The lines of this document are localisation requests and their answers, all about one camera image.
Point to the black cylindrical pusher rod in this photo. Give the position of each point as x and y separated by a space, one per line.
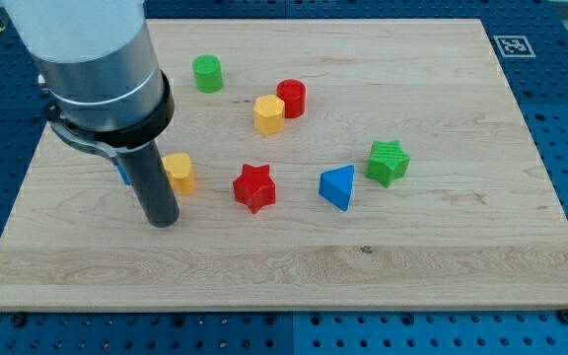
145 171

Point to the yellow heart block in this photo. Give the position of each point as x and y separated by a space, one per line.
179 170

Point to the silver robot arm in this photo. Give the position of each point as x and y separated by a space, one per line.
109 96

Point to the yellow hexagon block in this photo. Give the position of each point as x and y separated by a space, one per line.
268 114

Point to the blue block behind rod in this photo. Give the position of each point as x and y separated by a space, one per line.
123 175

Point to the red star block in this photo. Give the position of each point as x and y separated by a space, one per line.
254 187

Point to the green cylinder block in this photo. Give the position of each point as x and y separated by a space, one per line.
207 72

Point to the red cylinder block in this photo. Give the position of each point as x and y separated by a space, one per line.
293 93

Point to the wooden board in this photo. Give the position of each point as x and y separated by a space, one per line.
473 225

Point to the blue triangle block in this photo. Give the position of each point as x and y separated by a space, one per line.
336 186

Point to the green star block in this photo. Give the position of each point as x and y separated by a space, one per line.
387 162

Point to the white fiducial marker tag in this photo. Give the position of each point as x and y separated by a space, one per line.
514 46

